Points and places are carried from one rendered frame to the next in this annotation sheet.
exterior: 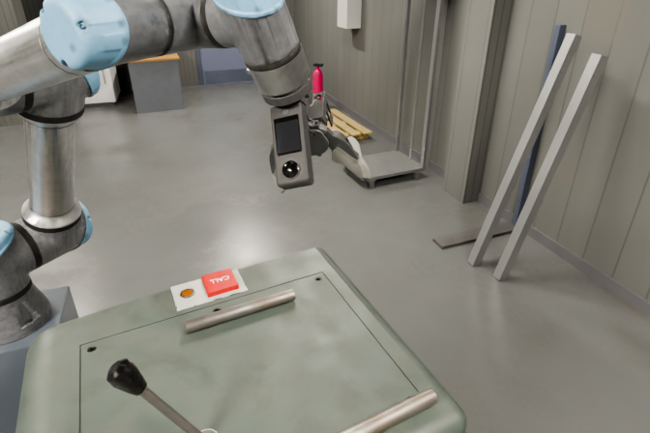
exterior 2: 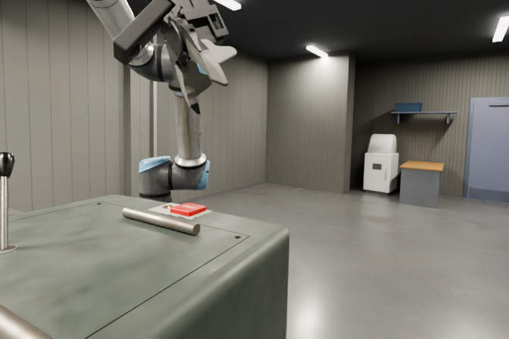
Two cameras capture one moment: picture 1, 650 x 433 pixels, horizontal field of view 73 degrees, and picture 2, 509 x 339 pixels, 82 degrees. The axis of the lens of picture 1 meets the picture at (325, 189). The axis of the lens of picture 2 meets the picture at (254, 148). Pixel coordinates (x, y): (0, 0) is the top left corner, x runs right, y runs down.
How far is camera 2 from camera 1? 71 cm
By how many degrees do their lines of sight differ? 58
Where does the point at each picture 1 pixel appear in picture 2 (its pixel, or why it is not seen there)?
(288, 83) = not seen: outside the picture
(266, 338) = (133, 238)
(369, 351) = (141, 289)
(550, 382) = not seen: outside the picture
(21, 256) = (161, 174)
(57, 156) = (182, 116)
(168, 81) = (429, 185)
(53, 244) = (180, 176)
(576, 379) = not seen: outside the picture
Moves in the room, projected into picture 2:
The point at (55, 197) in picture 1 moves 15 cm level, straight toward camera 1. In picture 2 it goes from (182, 144) to (154, 147)
